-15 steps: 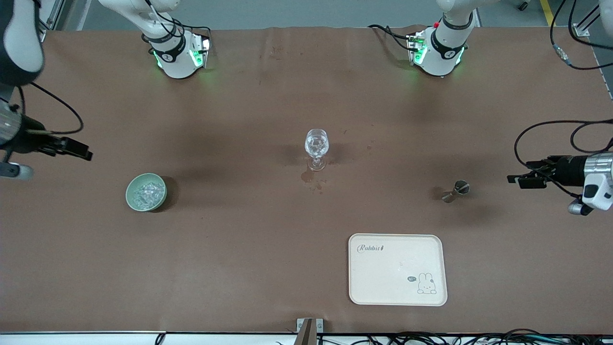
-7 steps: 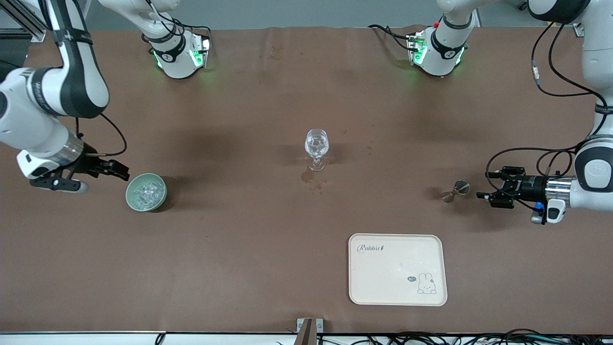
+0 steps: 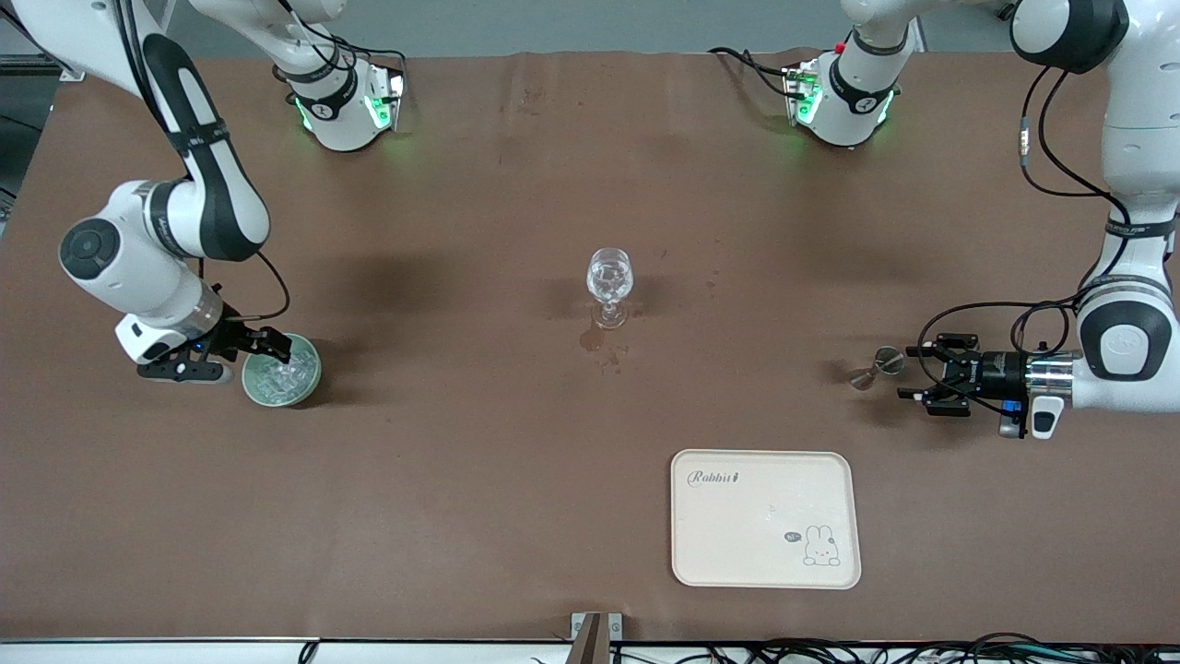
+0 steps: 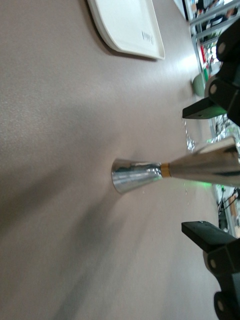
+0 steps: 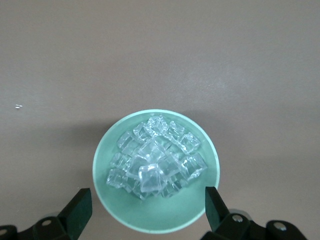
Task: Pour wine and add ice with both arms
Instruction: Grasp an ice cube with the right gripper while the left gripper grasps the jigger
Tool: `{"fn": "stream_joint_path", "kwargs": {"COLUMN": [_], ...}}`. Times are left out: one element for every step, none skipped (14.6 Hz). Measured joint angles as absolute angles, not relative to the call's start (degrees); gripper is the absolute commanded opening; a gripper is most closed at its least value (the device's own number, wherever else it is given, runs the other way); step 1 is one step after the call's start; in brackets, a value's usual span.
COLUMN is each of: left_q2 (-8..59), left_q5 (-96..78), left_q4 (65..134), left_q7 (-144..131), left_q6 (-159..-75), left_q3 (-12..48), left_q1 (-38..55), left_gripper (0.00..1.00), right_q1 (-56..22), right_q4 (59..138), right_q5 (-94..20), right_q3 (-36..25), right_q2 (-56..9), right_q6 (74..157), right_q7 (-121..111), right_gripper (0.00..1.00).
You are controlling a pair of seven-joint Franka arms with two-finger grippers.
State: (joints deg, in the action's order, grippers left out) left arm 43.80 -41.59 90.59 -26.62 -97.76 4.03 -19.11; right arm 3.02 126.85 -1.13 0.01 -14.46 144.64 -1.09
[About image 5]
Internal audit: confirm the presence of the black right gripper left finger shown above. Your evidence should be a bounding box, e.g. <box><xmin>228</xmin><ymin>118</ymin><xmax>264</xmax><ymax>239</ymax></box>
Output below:
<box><xmin>0</xmin><ymin>187</ymin><xmax>93</xmax><ymax>240</ymax></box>

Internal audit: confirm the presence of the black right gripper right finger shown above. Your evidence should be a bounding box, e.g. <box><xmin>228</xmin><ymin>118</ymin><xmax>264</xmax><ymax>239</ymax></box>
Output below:
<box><xmin>201</xmin><ymin>186</ymin><xmax>310</xmax><ymax>240</ymax></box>

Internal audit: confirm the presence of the clear ice cube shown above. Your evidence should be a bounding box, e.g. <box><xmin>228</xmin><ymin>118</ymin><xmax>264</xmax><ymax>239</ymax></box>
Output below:
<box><xmin>106</xmin><ymin>167</ymin><xmax>128</xmax><ymax>189</ymax></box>
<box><xmin>126</xmin><ymin>156</ymin><xmax>148</xmax><ymax>180</ymax></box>
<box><xmin>138</xmin><ymin>163</ymin><xmax>163</xmax><ymax>194</ymax></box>
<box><xmin>161</xmin><ymin>178</ymin><xmax>188</xmax><ymax>198</ymax></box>
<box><xmin>157</xmin><ymin>157</ymin><xmax>183</xmax><ymax>181</ymax></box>
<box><xmin>137</xmin><ymin>138</ymin><xmax>166</xmax><ymax>166</ymax></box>
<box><xmin>181</xmin><ymin>152</ymin><xmax>208</xmax><ymax>181</ymax></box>
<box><xmin>116</xmin><ymin>131</ymin><xmax>138</xmax><ymax>153</ymax></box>
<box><xmin>167</xmin><ymin>121</ymin><xmax>185</xmax><ymax>141</ymax></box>
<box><xmin>147</xmin><ymin>116</ymin><xmax>169</xmax><ymax>137</ymax></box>
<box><xmin>132</xmin><ymin>121</ymin><xmax>151</xmax><ymax>141</ymax></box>
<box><xmin>179</xmin><ymin>132</ymin><xmax>201</xmax><ymax>154</ymax></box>
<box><xmin>109</xmin><ymin>151</ymin><xmax>131</xmax><ymax>171</ymax></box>

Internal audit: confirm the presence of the pale green ceramic bowl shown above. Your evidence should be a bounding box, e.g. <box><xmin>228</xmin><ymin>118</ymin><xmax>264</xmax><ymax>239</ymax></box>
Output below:
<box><xmin>92</xmin><ymin>108</ymin><xmax>221</xmax><ymax>228</ymax></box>

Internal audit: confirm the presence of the brown table cover sheet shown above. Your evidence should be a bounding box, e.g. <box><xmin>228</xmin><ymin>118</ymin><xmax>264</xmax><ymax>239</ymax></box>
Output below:
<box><xmin>0</xmin><ymin>0</ymin><xmax>320</xmax><ymax>240</ymax></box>

